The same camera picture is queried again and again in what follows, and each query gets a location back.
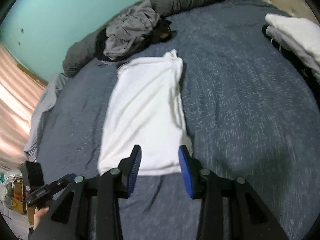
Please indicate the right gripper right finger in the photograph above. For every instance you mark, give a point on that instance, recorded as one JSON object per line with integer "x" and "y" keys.
{"x": 231, "y": 205}

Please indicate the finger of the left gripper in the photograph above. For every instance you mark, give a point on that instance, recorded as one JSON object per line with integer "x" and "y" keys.
{"x": 68, "y": 178}

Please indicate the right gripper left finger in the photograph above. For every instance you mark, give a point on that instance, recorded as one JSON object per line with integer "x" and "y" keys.
{"x": 89, "y": 208}

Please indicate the white polo shirt black trim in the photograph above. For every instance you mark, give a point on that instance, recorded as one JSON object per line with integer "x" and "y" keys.
{"x": 146, "y": 109}

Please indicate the folded white clothes stack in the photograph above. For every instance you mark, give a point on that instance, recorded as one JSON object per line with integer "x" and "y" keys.
{"x": 298, "y": 35}

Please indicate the person's left hand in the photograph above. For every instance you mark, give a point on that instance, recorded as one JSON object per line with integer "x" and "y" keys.
{"x": 38, "y": 215}

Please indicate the floor clutter pile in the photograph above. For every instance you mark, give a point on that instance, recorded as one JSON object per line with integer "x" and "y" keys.
{"x": 14, "y": 193}

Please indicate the light grey pillow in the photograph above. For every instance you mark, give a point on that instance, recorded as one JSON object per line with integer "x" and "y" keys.
{"x": 41, "y": 114}

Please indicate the pink curtain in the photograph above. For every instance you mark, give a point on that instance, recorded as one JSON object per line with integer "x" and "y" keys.
{"x": 19, "y": 97}

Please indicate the grey crumpled garment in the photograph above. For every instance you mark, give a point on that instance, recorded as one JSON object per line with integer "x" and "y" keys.
{"x": 128, "y": 30}

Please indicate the black garment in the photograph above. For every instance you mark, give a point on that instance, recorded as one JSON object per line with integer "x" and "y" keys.
{"x": 161, "y": 33}

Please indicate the black tracker camera box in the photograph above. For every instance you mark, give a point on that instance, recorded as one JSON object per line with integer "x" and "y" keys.
{"x": 32, "y": 175}

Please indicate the wooden window frame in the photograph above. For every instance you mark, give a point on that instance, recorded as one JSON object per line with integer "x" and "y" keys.
{"x": 32, "y": 75}

